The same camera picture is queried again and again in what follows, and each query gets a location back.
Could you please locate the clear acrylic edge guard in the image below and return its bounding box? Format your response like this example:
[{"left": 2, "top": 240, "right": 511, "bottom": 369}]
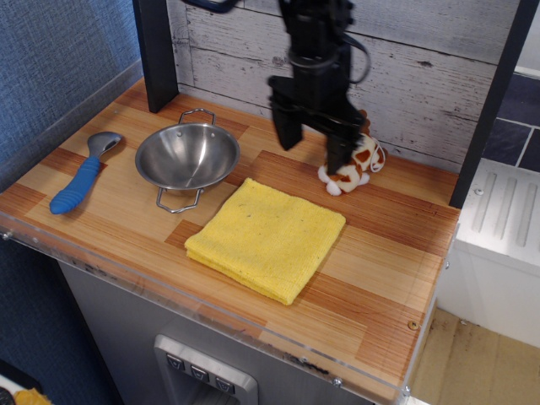
[{"left": 1, "top": 204, "right": 458, "bottom": 404}]

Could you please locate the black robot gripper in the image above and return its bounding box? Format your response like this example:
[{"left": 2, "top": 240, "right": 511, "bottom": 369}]
[{"left": 268, "top": 54, "right": 365, "bottom": 176}]

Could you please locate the folded yellow cloth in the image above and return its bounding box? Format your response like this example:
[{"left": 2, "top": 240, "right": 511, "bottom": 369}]
[{"left": 185, "top": 178, "right": 345, "bottom": 305}]

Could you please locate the blue handled ice cream scoop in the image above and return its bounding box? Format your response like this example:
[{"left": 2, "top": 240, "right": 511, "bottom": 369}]
[{"left": 49, "top": 132, "right": 122, "bottom": 215}]

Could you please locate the small steel wok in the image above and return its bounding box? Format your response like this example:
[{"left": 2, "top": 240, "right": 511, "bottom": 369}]
[{"left": 135, "top": 108, "right": 240, "bottom": 213}]

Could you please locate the dark left upright post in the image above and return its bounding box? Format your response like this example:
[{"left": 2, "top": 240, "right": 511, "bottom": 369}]
[{"left": 132, "top": 0, "right": 178, "bottom": 113}]

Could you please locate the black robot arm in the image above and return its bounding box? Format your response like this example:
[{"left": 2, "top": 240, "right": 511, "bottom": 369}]
[{"left": 268, "top": 1, "right": 371, "bottom": 175}]

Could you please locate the plush shrimp toy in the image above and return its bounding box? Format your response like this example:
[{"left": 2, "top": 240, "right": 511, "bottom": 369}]
[{"left": 317, "top": 110, "right": 386, "bottom": 197}]

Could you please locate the dark right upright post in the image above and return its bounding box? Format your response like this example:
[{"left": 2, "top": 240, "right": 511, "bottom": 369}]
[{"left": 449, "top": 0, "right": 539, "bottom": 208}]

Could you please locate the dark upright post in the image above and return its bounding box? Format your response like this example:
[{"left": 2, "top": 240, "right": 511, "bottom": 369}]
[
  {"left": 449, "top": 0, "right": 539, "bottom": 208},
  {"left": 132, "top": 0, "right": 178, "bottom": 113}
]

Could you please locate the silver dispenser button panel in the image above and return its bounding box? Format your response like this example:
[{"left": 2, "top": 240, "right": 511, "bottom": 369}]
[{"left": 154, "top": 334, "right": 259, "bottom": 404}]

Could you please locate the white ribbed cabinet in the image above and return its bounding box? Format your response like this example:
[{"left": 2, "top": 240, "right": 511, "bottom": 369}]
[{"left": 437, "top": 159, "right": 539, "bottom": 347}]

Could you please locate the yellow object at corner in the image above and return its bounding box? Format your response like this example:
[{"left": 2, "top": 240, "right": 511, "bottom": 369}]
[{"left": 13, "top": 389, "right": 52, "bottom": 405}]

